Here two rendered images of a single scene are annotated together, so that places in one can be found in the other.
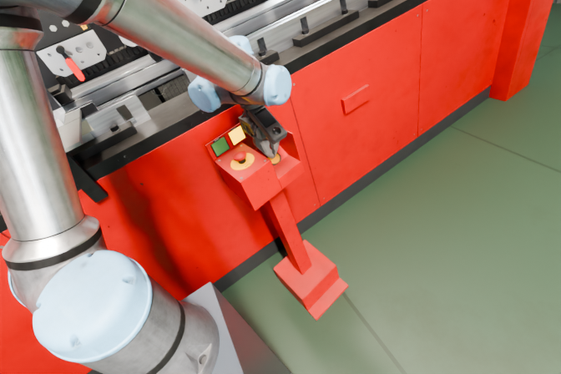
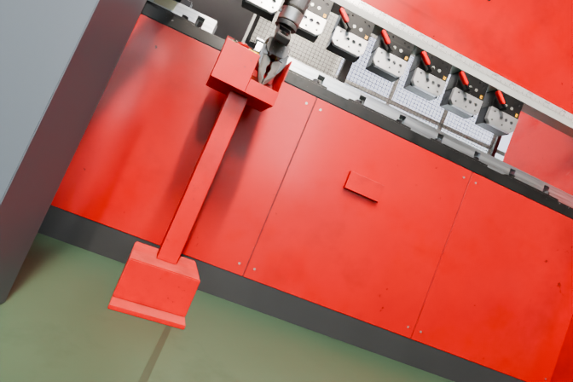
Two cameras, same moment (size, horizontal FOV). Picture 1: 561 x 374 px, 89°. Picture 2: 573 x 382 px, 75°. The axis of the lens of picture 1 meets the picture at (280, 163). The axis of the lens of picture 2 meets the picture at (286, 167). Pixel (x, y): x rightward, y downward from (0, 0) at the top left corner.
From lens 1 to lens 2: 1.00 m
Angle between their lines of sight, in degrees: 44
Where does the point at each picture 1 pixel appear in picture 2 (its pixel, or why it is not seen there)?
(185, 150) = (205, 61)
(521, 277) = not seen: outside the picture
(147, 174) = (167, 45)
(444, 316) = not seen: outside the picture
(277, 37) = (335, 88)
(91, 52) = not seen: outside the picture
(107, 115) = (189, 13)
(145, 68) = not seen: hidden behind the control
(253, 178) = (237, 48)
